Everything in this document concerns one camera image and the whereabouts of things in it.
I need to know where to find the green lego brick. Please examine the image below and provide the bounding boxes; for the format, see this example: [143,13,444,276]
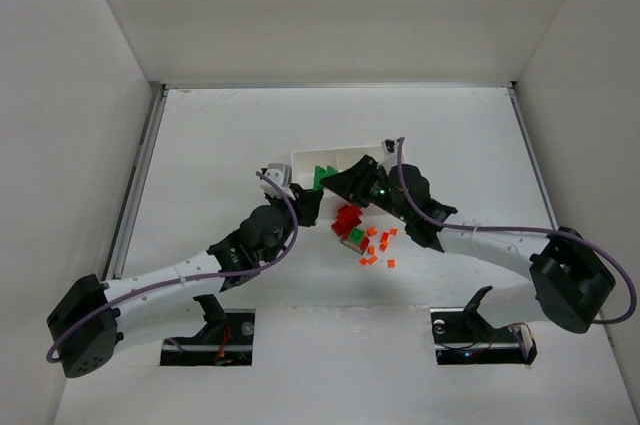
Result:
[313,165,338,191]

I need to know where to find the green red lego block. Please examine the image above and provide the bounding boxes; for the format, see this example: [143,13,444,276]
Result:
[341,227,370,255]

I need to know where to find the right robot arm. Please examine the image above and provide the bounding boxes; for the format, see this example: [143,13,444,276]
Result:
[321,155,615,334]

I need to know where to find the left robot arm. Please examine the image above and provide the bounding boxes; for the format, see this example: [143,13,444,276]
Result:
[46,183,324,378]

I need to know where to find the red lego brick pile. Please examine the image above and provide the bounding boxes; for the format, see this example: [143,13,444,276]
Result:
[331,204,362,237]

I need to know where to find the white three-compartment container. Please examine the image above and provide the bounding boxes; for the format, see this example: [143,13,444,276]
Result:
[290,141,396,189]

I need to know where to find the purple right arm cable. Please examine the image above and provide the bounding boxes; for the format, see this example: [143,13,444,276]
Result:
[394,137,640,326]

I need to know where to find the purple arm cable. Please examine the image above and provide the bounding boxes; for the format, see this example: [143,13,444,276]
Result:
[45,170,300,364]
[394,137,640,326]

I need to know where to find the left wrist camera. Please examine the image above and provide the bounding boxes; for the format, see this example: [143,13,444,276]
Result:
[262,163,292,188]

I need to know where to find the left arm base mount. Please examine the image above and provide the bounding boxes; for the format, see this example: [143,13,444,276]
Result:
[159,295,256,367]

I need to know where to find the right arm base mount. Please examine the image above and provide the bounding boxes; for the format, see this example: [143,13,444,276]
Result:
[430,286,538,366]

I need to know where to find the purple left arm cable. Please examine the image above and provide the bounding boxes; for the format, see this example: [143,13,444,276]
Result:
[45,170,300,364]

